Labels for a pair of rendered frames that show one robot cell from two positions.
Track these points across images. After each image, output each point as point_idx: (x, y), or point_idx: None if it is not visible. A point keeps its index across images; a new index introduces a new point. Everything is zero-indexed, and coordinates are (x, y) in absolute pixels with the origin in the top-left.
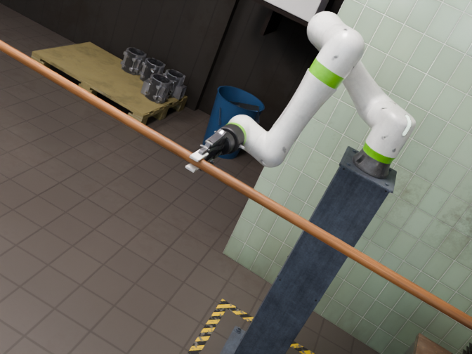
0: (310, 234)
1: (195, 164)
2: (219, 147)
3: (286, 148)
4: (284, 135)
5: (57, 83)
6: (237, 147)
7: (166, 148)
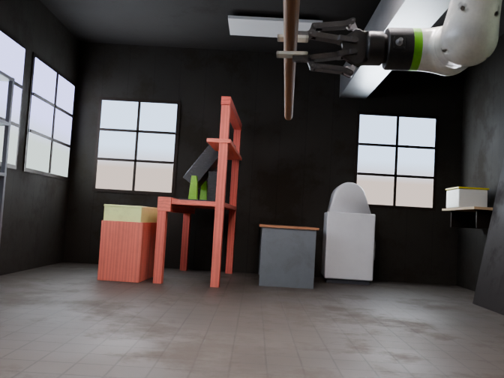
0: None
1: (283, 46)
2: (341, 36)
3: (467, 2)
4: None
5: (284, 100)
6: (388, 41)
7: (285, 64)
